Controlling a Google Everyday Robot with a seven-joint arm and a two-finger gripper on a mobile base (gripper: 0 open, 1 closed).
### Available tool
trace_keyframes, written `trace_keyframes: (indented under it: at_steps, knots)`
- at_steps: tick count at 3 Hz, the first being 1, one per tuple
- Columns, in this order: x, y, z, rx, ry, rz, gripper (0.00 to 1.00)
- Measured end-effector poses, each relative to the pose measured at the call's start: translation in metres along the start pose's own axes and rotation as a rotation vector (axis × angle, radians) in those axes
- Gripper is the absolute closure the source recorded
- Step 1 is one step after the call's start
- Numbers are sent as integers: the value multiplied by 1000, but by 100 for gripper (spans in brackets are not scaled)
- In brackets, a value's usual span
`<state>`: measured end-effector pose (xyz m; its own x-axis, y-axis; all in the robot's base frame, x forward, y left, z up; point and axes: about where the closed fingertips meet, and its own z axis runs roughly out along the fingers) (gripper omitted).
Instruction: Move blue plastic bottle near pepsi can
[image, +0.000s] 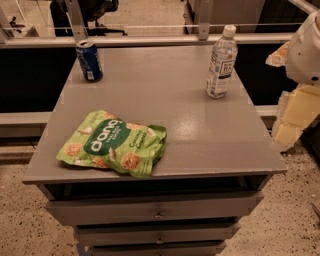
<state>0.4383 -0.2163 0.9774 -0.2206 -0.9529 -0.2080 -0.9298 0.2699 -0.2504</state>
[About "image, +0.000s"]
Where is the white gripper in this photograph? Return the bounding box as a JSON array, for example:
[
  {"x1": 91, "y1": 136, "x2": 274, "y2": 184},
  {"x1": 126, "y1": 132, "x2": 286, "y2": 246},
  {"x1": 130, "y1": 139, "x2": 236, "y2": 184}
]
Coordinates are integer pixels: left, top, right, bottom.
[{"x1": 265, "y1": 10, "x2": 320, "y2": 147}]

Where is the clear plastic water bottle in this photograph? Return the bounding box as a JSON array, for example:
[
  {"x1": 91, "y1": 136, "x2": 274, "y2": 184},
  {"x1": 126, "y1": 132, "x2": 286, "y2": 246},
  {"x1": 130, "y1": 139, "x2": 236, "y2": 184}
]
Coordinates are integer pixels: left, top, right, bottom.
[{"x1": 207, "y1": 25, "x2": 238, "y2": 99}]

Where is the blue pepsi can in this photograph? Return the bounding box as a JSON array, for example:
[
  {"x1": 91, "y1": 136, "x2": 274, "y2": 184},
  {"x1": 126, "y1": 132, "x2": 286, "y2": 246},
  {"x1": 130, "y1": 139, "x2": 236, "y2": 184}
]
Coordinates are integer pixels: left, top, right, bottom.
[{"x1": 76, "y1": 40, "x2": 103, "y2": 82}]

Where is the grey drawer cabinet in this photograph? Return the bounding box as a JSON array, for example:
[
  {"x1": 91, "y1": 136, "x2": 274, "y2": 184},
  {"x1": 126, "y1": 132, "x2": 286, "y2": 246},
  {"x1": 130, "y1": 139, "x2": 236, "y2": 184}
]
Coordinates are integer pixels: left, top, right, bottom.
[{"x1": 23, "y1": 46, "x2": 286, "y2": 256}]

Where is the middle grey drawer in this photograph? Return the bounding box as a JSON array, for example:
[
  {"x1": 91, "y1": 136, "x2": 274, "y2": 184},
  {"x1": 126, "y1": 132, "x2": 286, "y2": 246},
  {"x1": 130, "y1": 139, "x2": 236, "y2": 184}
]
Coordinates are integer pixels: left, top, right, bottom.
[{"x1": 76, "y1": 222, "x2": 240, "y2": 246}]

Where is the grey drawer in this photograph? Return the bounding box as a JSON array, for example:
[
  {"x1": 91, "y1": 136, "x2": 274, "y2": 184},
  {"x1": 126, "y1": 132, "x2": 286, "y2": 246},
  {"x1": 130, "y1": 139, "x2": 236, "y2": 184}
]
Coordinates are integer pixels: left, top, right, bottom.
[
  {"x1": 76, "y1": 222, "x2": 240, "y2": 246},
  {"x1": 92, "y1": 241, "x2": 226, "y2": 256},
  {"x1": 46, "y1": 191, "x2": 263, "y2": 226}
]

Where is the green dang chips bag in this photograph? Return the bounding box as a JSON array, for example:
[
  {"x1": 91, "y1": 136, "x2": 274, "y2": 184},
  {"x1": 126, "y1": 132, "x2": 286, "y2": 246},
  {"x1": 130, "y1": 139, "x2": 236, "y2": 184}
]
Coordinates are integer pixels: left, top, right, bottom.
[{"x1": 56, "y1": 110, "x2": 167, "y2": 178}]

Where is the black office chair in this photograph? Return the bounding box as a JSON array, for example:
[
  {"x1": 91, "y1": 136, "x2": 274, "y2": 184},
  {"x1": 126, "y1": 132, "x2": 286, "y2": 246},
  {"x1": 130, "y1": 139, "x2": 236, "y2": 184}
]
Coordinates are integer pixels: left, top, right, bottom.
[{"x1": 50, "y1": 0, "x2": 126, "y2": 37}]

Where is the bottom grey drawer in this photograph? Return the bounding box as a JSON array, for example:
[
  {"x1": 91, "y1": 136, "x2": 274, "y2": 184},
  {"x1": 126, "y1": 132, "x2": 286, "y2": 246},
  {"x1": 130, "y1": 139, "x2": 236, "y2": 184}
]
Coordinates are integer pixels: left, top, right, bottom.
[{"x1": 92, "y1": 241, "x2": 226, "y2": 256}]

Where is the top grey drawer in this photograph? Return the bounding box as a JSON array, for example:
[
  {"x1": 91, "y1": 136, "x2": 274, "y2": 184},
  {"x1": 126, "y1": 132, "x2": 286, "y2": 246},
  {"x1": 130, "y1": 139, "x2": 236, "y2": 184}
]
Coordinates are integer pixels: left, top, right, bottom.
[{"x1": 46, "y1": 191, "x2": 263, "y2": 226}]

